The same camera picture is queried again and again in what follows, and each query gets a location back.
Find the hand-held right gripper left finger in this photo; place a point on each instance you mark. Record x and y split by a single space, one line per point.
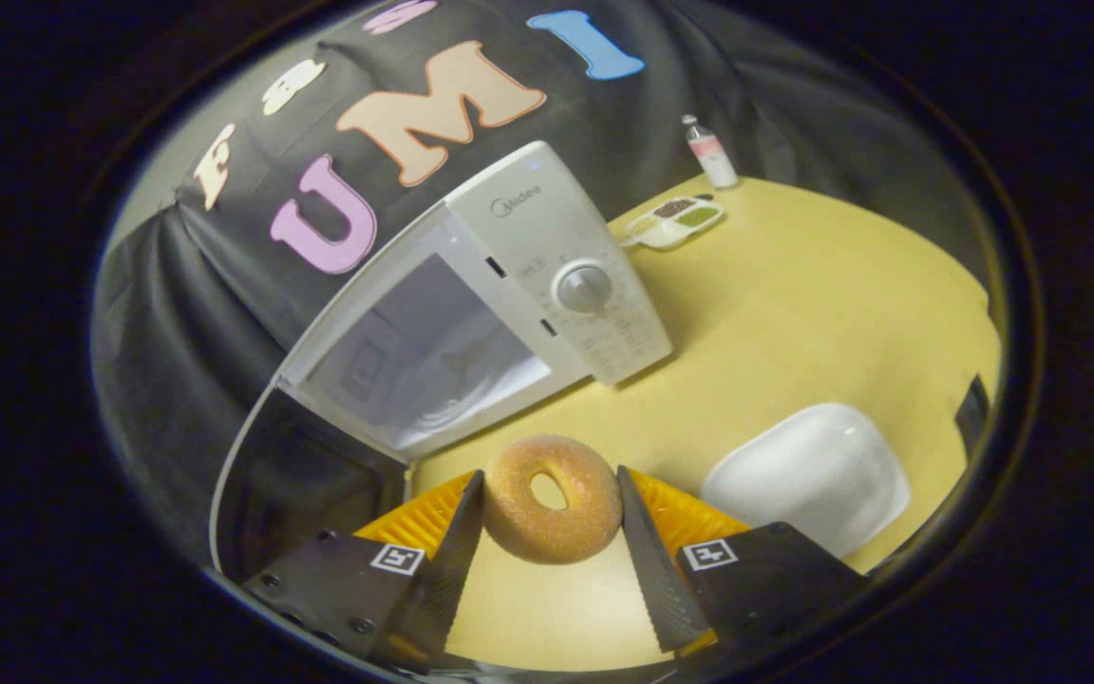
447 579

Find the white rectangular plate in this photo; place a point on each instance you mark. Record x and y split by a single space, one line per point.
803 475

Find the white microwave oven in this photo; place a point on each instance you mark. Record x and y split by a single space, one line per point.
547 228

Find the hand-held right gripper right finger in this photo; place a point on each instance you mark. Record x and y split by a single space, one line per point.
656 570

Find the golden sugared doughnut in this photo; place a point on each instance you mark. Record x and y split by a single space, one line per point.
509 513

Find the small pink-label bottle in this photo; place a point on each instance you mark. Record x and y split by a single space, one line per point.
713 157

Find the white divided spice dish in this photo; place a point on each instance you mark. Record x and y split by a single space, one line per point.
666 233

